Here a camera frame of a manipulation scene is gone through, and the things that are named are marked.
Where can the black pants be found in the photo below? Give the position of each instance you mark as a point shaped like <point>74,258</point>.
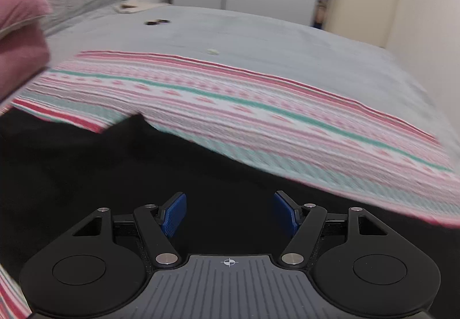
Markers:
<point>215,179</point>

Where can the pink pillow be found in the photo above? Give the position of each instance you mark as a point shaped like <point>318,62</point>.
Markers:
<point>21,35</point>

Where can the beige cloth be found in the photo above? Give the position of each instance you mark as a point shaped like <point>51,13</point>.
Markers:
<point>130,7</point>

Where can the bed with grey sheet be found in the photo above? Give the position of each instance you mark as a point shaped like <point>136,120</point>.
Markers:
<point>287,42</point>

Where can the small white object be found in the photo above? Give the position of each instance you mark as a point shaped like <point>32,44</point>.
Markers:
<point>212,51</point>

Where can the striped patterned blanket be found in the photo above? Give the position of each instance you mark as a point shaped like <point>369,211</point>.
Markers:
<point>251,107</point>

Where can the small black object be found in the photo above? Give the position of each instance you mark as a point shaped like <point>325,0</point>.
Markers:
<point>157,21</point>

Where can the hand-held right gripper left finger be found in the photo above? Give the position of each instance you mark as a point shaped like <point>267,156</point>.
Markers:
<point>174,213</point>

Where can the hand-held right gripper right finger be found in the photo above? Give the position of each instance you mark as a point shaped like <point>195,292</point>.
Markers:
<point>286,213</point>

